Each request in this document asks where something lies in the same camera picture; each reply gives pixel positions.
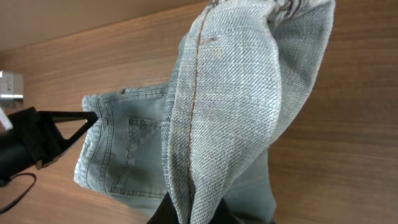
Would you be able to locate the light blue denim shorts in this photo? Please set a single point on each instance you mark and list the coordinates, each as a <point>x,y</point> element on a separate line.
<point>244,71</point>

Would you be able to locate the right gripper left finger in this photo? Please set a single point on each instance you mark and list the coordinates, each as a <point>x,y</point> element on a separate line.
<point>165,213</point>

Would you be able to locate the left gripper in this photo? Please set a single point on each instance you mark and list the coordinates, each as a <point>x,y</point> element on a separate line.
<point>38,138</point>

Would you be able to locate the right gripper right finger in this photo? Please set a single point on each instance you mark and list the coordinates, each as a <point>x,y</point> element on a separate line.
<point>223,215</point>

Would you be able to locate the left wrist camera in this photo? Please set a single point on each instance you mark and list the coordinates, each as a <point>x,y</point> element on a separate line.
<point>12,90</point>

